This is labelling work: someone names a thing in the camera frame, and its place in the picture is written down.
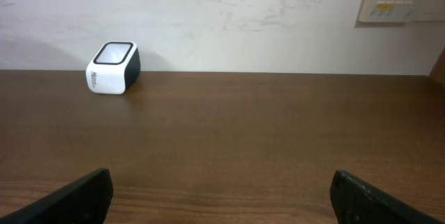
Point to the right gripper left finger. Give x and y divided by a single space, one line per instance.
85 200

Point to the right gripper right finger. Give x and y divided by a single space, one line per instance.
356 201

